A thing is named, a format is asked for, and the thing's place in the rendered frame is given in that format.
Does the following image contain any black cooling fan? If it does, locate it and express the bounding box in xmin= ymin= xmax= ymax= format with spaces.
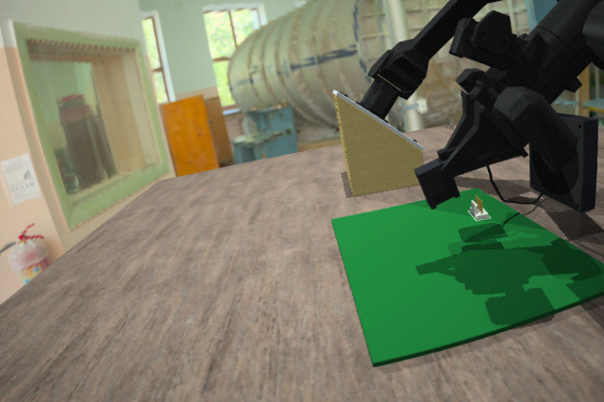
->
xmin=529 ymin=112 xmax=598 ymax=212

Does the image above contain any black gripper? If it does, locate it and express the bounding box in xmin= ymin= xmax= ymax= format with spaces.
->
xmin=440 ymin=27 xmax=582 ymax=179

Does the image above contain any green circuit board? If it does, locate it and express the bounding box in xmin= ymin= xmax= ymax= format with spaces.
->
xmin=331 ymin=188 xmax=604 ymax=367

